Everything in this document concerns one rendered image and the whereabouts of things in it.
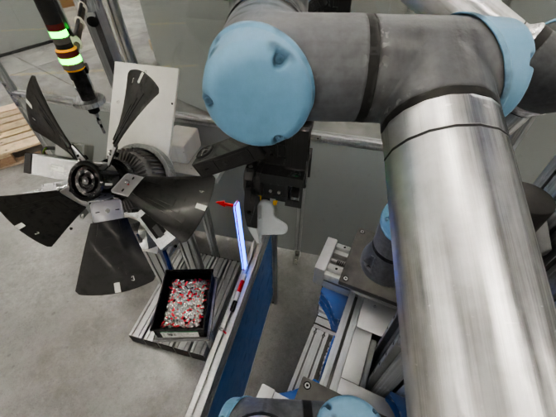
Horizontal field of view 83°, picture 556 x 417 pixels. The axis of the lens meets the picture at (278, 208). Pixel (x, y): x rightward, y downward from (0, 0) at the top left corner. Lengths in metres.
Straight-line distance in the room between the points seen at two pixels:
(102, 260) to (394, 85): 1.01
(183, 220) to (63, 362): 1.46
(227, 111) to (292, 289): 1.92
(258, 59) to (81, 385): 2.05
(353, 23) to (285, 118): 0.08
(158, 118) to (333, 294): 0.88
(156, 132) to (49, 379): 1.50
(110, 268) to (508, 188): 1.05
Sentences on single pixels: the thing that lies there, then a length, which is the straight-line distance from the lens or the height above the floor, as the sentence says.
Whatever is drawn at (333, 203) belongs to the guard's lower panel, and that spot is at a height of 0.56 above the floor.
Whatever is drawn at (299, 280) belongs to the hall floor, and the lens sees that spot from 2.14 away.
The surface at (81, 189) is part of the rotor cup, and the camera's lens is 1.09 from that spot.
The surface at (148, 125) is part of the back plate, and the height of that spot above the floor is 1.20.
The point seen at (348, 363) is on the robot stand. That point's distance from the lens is 0.94.
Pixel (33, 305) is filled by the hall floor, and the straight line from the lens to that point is 2.55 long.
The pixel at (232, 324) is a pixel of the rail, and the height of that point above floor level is 0.86.
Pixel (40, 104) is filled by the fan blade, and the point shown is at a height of 1.36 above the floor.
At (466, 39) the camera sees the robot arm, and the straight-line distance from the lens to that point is 0.26.
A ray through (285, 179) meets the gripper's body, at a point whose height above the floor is 1.56.
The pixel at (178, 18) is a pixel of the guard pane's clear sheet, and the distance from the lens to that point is 1.55.
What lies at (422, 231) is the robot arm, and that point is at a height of 1.70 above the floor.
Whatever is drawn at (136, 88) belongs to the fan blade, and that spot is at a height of 1.41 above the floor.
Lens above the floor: 1.83
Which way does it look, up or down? 46 degrees down
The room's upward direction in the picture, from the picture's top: straight up
